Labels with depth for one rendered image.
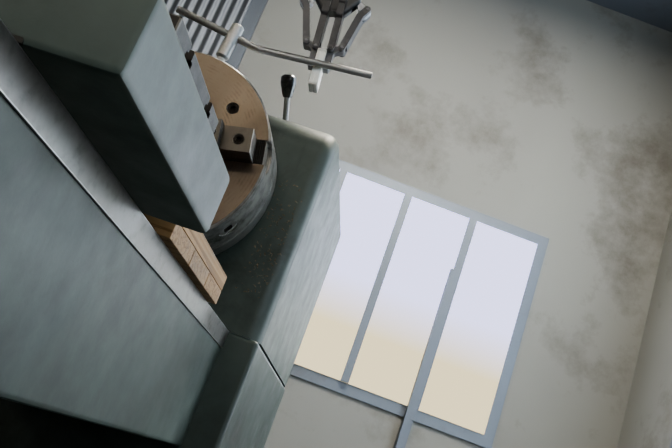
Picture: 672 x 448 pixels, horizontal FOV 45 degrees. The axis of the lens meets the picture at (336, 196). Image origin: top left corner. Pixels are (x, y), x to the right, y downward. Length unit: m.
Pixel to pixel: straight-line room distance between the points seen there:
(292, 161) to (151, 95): 0.87
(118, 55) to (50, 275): 0.21
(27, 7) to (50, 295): 0.23
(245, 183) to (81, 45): 0.74
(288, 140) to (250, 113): 0.16
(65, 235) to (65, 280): 0.04
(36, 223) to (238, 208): 0.64
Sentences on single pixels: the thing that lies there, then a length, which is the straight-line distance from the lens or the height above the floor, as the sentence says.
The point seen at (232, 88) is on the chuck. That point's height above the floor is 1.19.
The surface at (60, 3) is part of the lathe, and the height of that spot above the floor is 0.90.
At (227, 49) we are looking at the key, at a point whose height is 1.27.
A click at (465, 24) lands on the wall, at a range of 4.40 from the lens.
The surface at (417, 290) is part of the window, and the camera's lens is 3.82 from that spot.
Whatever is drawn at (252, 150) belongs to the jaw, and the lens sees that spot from 1.20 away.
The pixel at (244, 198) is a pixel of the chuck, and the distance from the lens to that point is 1.19.
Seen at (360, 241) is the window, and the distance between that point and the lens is 3.83.
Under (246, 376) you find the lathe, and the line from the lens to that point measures 1.29.
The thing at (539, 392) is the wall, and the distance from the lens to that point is 3.94.
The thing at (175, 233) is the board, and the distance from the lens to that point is 0.82.
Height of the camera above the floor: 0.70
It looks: 19 degrees up
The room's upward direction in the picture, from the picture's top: 21 degrees clockwise
